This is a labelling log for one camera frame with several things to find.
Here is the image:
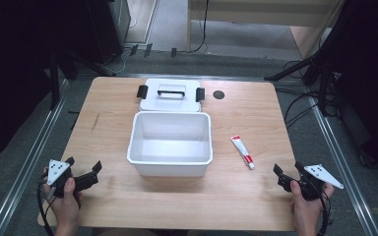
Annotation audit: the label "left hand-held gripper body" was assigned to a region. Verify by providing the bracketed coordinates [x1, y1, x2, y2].
[40, 158, 99, 200]

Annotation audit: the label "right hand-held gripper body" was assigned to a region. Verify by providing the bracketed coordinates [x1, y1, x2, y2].
[277, 163, 346, 202]

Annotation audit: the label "person's left hand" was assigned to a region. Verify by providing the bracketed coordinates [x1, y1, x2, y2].
[42, 177, 84, 229]

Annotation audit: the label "person's right hand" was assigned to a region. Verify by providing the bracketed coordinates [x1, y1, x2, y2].
[289, 179, 336, 230]

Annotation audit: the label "white red ointment tube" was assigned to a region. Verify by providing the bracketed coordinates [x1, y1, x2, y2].
[229, 134, 256, 171]

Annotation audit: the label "white plastic storage box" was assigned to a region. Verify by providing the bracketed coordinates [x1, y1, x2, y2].
[126, 110, 214, 178]

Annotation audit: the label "white box lid black latches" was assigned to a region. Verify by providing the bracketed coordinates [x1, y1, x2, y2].
[136, 78, 207, 113]

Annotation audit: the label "black tripod stand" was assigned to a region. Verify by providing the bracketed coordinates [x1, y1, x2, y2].
[263, 0, 355, 117]

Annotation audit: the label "dark curtain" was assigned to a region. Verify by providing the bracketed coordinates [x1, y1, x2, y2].
[0, 0, 92, 167]
[321, 0, 378, 178]

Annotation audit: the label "black cabinet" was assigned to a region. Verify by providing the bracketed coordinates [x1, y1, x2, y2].
[84, 0, 132, 66]

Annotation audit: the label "light wooden furniture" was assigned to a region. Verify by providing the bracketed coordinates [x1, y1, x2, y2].
[186, 0, 347, 59]

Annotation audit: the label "metal floor rail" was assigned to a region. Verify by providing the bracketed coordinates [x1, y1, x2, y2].
[304, 86, 378, 236]
[0, 78, 71, 236]

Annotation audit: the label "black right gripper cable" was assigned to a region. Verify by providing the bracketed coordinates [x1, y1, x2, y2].
[311, 183, 333, 236]

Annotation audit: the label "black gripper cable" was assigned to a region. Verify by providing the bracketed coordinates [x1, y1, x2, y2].
[311, 183, 333, 236]
[35, 178, 56, 236]

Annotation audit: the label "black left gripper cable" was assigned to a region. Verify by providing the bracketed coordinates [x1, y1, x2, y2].
[35, 178, 56, 236]

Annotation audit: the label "black floor cables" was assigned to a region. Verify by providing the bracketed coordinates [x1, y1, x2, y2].
[282, 59, 344, 130]

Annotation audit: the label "white floor cable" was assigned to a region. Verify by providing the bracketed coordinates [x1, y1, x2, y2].
[106, 47, 136, 75]

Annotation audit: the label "black hanging cable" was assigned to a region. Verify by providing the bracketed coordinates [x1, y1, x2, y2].
[188, 0, 211, 54]

